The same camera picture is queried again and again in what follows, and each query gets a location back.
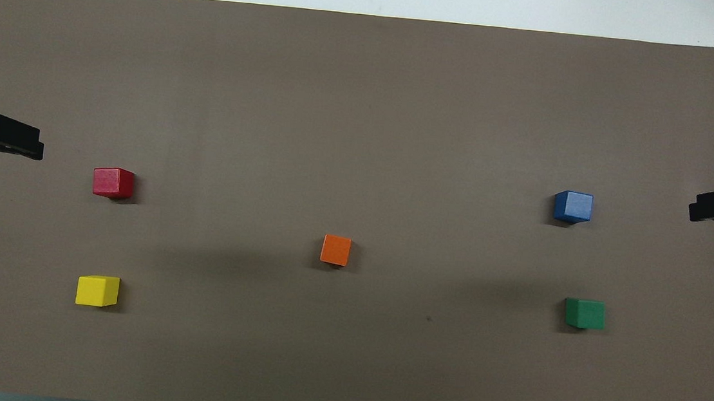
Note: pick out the red wooden block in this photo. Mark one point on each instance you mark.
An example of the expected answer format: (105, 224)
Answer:
(112, 182)

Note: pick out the blue wooden block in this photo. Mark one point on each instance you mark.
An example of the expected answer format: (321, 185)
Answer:
(573, 206)

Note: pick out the green wooden block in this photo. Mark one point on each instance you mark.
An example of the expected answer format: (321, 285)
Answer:
(585, 314)

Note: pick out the yellow wooden block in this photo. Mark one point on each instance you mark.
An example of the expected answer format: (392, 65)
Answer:
(97, 291)

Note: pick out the orange wooden block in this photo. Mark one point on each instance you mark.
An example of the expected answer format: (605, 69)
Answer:
(335, 250)

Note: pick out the brown table mat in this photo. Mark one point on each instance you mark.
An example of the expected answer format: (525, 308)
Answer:
(363, 130)

